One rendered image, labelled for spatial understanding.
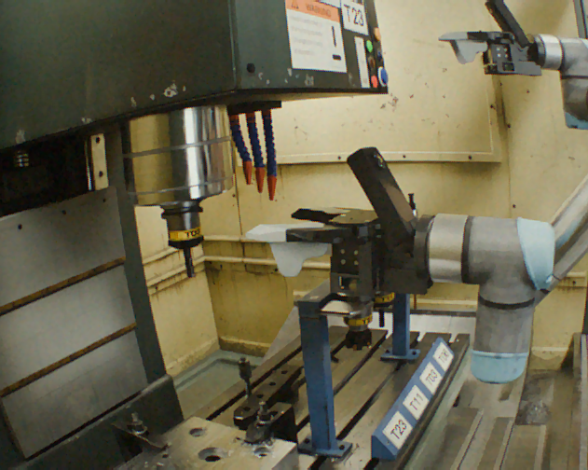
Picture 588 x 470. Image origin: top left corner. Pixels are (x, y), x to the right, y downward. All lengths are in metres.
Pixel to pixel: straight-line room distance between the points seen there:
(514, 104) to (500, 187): 0.27
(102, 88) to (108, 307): 0.67
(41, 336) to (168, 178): 0.56
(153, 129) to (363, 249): 0.30
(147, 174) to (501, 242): 0.44
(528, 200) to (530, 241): 1.05
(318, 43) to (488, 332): 0.42
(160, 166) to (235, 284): 1.42
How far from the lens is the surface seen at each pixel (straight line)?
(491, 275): 0.55
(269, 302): 2.00
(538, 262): 0.54
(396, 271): 0.60
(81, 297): 1.17
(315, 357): 0.90
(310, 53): 0.67
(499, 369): 0.60
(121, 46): 0.65
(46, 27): 0.82
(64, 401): 1.19
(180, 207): 0.73
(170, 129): 0.67
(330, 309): 0.85
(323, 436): 0.99
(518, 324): 0.58
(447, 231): 0.56
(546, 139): 1.56
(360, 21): 0.85
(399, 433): 1.00
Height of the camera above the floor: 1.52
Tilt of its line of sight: 13 degrees down
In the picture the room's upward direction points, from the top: 6 degrees counter-clockwise
